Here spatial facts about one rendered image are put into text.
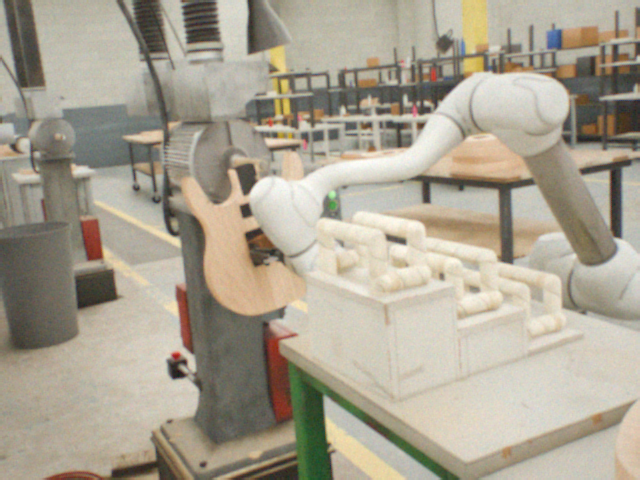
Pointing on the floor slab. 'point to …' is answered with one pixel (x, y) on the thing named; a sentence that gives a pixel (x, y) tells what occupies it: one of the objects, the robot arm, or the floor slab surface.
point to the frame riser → (287, 469)
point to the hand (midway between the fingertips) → (266, 244)
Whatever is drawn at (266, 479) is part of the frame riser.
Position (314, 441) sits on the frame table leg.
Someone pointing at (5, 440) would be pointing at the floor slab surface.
